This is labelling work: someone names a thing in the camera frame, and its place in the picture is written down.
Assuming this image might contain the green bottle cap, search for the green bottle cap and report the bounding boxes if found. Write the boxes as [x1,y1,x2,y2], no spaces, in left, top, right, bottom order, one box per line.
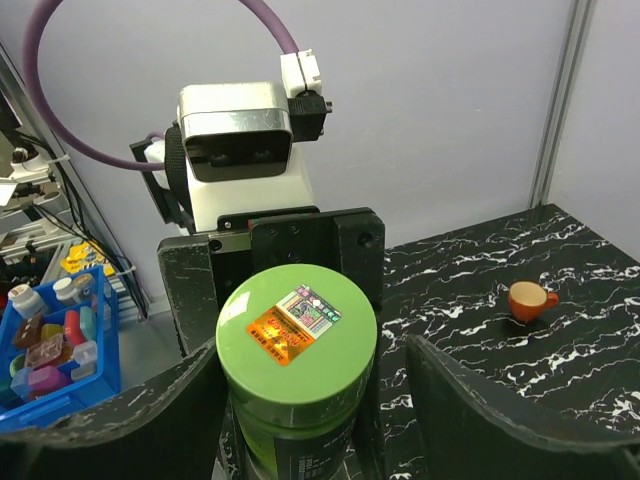
[215,264,377,428]

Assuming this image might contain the blue plastic storage bin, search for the blue plastic storage bin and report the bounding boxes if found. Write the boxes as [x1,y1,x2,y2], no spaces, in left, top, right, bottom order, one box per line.
[1,267,121,432]

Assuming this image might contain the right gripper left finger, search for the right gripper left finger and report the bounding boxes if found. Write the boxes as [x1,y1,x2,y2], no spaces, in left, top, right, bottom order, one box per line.
[1,340,228,479]

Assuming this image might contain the green pill bottle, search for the green pill bottle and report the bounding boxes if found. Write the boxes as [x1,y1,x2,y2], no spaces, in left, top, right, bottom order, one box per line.
[215,264,378,479]

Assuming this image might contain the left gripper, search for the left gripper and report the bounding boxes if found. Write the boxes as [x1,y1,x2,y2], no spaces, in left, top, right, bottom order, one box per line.
[157,208,385,356]

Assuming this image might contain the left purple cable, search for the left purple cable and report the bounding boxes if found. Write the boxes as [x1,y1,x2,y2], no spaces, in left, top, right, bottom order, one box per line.
[21,0,301,173]

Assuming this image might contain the small orange cup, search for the small orange cup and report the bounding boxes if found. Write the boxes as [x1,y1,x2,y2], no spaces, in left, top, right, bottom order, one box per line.
[508,281,559,324]

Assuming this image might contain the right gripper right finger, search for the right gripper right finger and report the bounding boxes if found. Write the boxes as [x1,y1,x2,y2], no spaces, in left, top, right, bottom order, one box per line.
[405,336,639,479]

